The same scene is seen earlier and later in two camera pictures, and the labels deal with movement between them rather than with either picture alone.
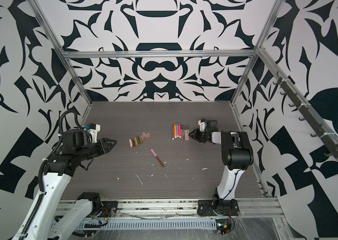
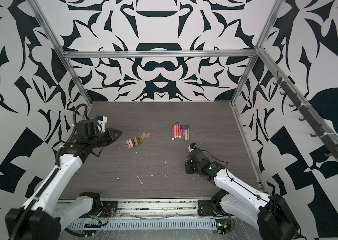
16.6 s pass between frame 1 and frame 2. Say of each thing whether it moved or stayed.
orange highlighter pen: stayed
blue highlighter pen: stayed
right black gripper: moved
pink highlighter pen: stayed
